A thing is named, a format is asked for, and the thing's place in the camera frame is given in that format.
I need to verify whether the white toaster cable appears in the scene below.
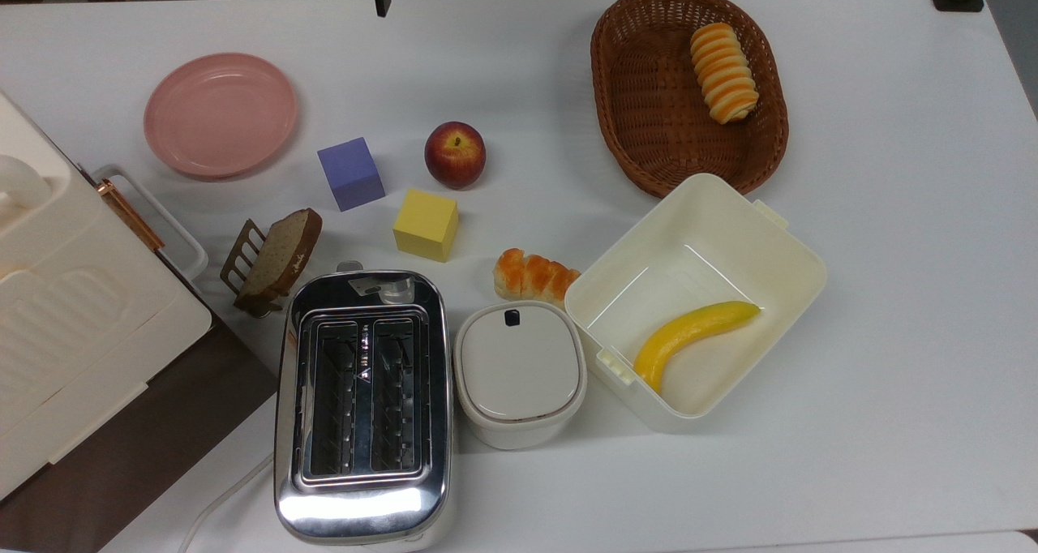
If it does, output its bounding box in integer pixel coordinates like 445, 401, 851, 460
178, 452, 275, 553

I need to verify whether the brown toast rack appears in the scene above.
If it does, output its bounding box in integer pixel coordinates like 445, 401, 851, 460
220, 219, 283, 319

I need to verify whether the orange glazed croissant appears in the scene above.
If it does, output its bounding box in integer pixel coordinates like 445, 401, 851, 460
493, 247, 581, 308

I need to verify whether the yellow cube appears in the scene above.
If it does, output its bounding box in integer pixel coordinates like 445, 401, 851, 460
392, 188, 460, 264

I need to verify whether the yellow banana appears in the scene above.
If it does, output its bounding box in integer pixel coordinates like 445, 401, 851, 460
633, 300, 762, 395

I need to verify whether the brown wicker basket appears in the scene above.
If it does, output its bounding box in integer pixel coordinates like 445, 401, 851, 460
590, 0, 790, 199

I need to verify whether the cream open plastic container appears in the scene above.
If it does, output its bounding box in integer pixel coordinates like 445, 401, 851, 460
564, 173, 829, 433

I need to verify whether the purple cube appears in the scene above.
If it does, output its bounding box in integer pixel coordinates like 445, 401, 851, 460
317, 137, 387, 212

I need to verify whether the red apple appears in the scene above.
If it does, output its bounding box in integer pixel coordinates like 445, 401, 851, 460
424, 121, 487, 190

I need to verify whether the chrome two-slot toaster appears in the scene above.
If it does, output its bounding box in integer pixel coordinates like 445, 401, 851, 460
273, 261, 455, 551

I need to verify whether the striped orange bread roll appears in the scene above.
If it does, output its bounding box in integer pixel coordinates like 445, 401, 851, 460
690, 22, 761, 125

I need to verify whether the large cream appliance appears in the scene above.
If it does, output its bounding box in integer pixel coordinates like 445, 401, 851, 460
0, 91, 213, 501

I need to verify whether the pink plate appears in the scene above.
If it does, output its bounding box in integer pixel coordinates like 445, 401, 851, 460
144, 53, 299, 181

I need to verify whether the white tray with copper handle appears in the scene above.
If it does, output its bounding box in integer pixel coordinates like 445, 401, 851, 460
91, 164, 209, 288

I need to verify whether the white lidded pot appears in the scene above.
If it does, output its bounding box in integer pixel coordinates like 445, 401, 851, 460
453, 300, 588, 451

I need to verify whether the brown toast slice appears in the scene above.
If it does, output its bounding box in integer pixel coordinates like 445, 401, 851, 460
236, 208, 324, 302

